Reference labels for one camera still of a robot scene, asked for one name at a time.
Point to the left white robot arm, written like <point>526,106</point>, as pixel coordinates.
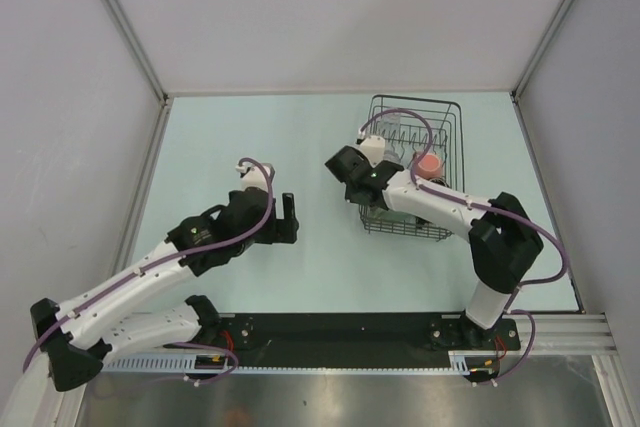
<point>84,334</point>

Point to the clear faceted glass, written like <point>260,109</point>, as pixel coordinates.
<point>389,124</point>
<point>394,154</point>

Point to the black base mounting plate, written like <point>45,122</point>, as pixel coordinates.
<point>358,340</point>

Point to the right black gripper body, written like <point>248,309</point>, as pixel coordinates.
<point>349,194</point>

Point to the white slotted cable duct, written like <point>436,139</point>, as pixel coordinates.
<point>186,363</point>

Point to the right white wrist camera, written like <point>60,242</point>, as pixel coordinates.
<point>373,148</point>

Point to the black ceramic mug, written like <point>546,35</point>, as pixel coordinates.
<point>435,182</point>

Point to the pink ceramic mug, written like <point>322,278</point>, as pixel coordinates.
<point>429,167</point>

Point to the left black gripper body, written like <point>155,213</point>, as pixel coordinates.
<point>266,235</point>

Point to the dark wire dish rack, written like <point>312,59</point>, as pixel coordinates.
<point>424,122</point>

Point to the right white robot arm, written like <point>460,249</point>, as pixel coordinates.
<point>503,242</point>

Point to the green glazed ceramic mug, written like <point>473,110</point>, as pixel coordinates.
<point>383,215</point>

